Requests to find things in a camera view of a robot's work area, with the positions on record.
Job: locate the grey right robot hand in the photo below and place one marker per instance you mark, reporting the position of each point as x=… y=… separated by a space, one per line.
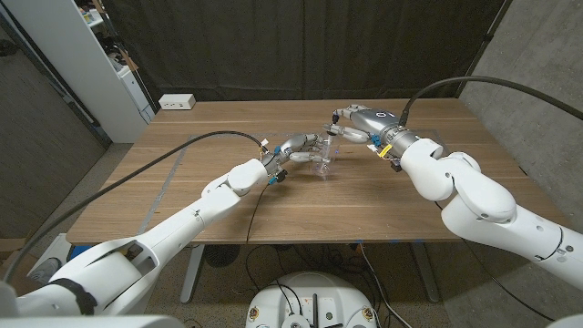
x=373 y=120

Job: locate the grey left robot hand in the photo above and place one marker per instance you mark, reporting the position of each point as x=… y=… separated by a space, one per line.
x=293 y=145

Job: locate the clear dispenser bottle black pump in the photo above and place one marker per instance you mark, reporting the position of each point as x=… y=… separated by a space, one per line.
x=325 y=169

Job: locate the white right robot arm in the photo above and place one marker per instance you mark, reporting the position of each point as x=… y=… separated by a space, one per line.
x=478 y=196

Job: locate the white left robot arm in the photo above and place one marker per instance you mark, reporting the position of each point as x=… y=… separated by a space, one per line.
x=205 y=212

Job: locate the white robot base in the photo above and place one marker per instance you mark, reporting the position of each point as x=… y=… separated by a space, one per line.
x=314 y=284

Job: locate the dark curtain backdrop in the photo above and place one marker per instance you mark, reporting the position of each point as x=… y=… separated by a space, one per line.
x=296 y=45

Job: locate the white power strip box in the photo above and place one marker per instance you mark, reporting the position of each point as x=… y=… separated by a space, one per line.
x=176 y=101

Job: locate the black round floor fan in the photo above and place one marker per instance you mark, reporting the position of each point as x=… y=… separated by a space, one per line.
x=221 y=255

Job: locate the black stand pole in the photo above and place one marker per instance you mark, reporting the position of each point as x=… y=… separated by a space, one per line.
x=487 y=36

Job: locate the grey table leg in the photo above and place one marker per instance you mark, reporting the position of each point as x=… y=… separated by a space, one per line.
x=426 y=273
x=191 y=278

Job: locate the white shelf cabinet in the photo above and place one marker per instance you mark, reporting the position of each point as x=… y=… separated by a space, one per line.
x=82 y=68

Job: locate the white blue wheeled floor device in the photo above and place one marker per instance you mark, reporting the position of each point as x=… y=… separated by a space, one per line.
x=57 y=250

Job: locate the brown cardboard box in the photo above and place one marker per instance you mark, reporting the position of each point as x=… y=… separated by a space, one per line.
x=11 y=246

